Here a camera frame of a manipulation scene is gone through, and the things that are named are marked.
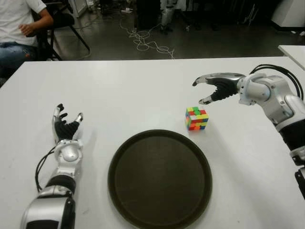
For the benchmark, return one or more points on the left silver black robot arm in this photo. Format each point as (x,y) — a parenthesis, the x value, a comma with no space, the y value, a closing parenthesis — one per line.
(68,155)

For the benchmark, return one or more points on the right silver black robot arm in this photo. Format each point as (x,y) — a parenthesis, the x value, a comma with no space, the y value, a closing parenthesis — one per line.
(259,88)

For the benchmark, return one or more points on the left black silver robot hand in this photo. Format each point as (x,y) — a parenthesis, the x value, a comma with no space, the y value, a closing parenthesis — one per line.
(63,130)

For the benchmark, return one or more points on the white framed board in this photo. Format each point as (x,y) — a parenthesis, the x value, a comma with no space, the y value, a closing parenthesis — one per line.
(79,8)

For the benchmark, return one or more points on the seated person in white shirt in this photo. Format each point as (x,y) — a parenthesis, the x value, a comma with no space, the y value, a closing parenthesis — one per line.
(16,19)

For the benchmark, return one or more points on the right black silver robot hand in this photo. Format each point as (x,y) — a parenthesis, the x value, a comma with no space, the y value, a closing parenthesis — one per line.
(226,87)

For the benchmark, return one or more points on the silver humanoid robot legs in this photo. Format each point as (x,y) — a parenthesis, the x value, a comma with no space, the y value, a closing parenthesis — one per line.
(166,14)

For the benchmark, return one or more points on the multicoloured Rubik's cube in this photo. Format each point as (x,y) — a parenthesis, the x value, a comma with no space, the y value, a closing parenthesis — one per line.
(196,119)

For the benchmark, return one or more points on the white side table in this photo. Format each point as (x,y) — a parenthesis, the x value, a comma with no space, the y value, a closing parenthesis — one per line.
(295,53)

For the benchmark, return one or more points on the white cabinet with black base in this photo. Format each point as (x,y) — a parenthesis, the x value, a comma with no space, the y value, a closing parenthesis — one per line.
(290,12)

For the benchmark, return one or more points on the white power strip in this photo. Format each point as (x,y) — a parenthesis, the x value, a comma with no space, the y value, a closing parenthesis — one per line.
(126,10)

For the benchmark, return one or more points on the black office chair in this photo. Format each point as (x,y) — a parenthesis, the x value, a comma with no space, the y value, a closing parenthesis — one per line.
(64,20)

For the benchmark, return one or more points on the round dark brown plate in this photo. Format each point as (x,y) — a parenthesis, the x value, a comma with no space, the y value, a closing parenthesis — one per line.
(159,179)

